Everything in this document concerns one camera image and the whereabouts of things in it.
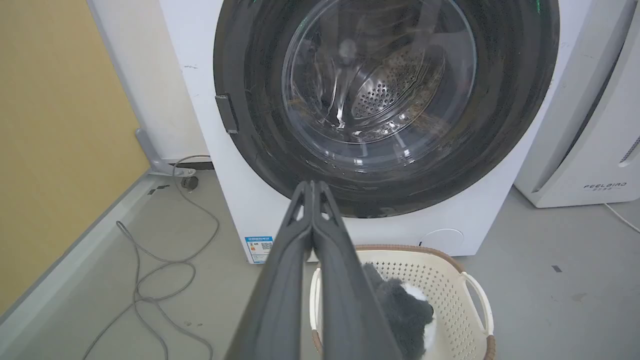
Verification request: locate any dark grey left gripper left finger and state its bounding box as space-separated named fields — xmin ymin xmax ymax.
xmin=224 ymin=180 xmax=314 ymax=360

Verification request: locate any white air purifier appliance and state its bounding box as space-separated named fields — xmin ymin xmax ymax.
xmin=514 ymin=0 xmax=640 ymax=209

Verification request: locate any white front-load washing machine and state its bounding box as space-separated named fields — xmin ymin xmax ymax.
xmin=159 ymin=0 xmax=599 ymax=265

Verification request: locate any cream perforated laundry basket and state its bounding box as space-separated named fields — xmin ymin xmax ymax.
xmin=309 ymin=244 xmax=497 ymax=360

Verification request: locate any black round washing machine door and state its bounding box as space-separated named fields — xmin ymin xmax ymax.
xmin=213 ymin=0 xmax=560 ymax=219

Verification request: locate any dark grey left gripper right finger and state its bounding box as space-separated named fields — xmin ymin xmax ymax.
xmin=312 ymin=180 xmax=404 ymax=360

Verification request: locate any grey power cable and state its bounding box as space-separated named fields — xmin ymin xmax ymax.
xmin=83 ymin=155 xmax=221 ymax=360

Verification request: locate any white thin cable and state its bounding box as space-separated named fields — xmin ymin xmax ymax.
xmin=603 ymin=202 xmax=640 ymax=234

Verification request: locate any blue energy label sticker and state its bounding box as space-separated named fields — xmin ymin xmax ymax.
xmin=245 ymin=236 xmax=274 ymax=264

